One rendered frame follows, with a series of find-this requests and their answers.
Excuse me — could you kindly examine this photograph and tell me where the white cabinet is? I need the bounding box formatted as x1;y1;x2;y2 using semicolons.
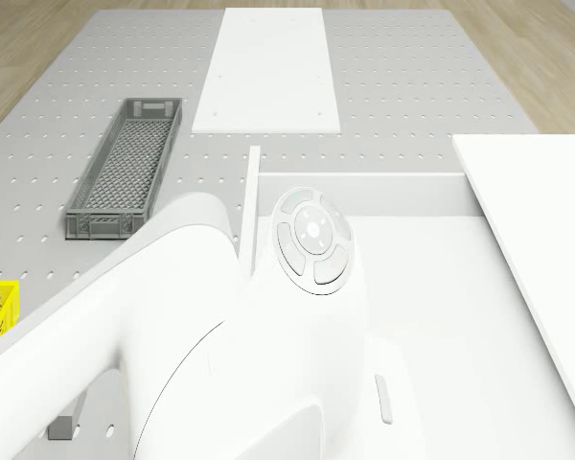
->
451;134;575;440

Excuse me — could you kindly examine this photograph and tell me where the white board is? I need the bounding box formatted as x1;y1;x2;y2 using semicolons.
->
191;8;341;135

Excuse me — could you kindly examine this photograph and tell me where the white drawer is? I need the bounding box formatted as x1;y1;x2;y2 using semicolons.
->
238;145;575;460

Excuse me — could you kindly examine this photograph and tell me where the grey cube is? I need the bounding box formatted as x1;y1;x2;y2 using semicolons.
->
47;390;86;441

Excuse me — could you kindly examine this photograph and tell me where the dark grey basket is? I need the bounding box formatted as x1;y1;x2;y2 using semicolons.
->
64;97;183;241

